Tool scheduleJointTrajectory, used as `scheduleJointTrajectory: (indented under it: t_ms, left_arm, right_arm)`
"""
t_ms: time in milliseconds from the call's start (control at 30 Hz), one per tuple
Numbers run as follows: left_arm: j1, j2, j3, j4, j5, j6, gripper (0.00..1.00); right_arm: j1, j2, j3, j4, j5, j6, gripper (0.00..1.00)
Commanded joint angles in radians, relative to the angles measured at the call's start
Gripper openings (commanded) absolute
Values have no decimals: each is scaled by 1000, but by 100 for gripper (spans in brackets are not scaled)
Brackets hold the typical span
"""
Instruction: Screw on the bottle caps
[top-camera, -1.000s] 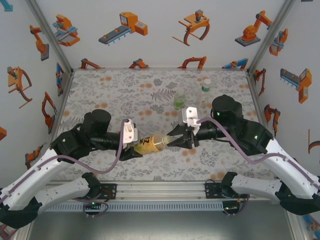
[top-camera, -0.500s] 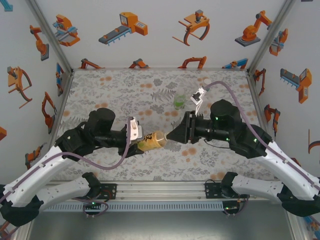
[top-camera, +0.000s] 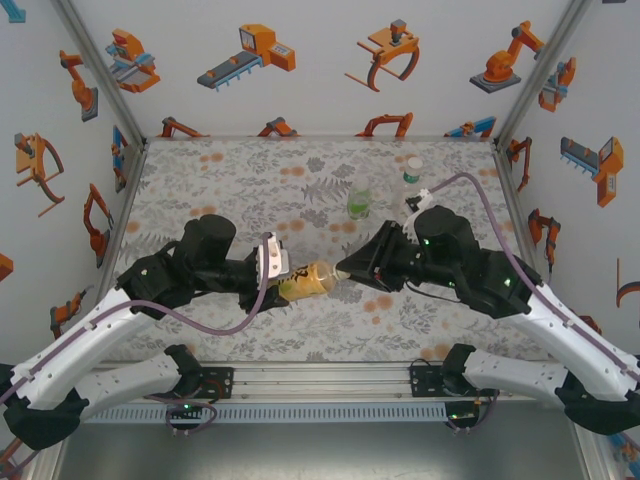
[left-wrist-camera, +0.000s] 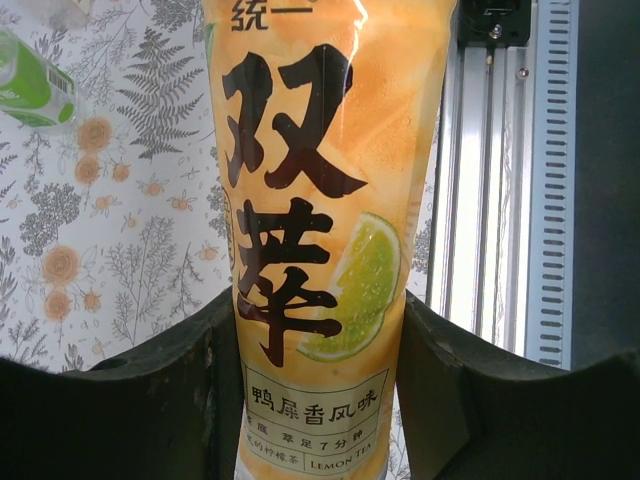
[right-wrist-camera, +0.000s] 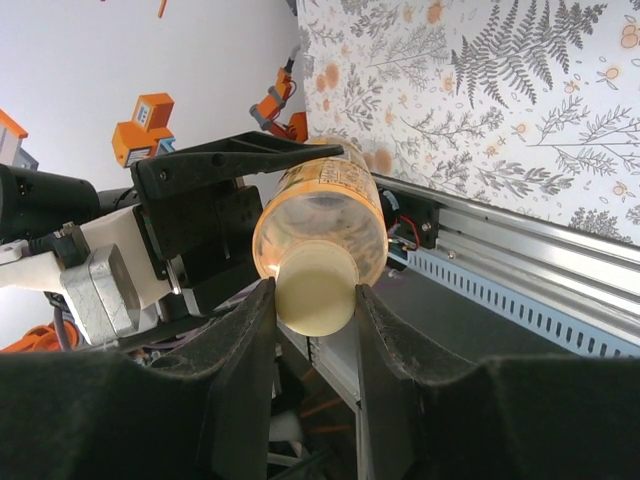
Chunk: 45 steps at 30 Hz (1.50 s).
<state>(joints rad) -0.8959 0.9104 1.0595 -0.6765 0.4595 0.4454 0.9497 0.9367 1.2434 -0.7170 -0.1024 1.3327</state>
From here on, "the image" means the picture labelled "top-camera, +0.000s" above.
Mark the orange lemon tea bottle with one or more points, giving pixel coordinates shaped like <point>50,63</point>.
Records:
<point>305,280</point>

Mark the white bottle cap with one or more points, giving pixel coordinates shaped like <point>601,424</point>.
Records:
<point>414,162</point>

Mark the aluminium side rail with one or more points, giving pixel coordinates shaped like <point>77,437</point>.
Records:
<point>125,200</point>
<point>520,225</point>

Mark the grey floral table cover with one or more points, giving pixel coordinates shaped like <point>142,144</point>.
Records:
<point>400,325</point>

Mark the small clear bottle green label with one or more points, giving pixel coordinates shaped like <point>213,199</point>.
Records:
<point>359,205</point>

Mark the small controller board with led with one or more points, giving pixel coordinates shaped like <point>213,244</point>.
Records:
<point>462,415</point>
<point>186,409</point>

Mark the clear bottle green neck label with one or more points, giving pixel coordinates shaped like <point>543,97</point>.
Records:
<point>411,176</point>

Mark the aluminium corner frame post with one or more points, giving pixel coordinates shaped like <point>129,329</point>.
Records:
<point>539,75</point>
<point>103,75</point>
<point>597,462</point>

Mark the pale yellow bottle cap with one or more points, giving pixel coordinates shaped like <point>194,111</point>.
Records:
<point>342,273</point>

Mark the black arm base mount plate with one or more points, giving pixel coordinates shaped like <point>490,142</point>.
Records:
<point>222,384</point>
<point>422,382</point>

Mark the long aluminium base rail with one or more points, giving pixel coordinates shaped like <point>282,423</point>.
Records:
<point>320,382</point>

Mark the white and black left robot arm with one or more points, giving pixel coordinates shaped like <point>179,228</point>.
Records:
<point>70,335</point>

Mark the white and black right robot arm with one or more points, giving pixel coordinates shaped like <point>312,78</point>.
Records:
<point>560,340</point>

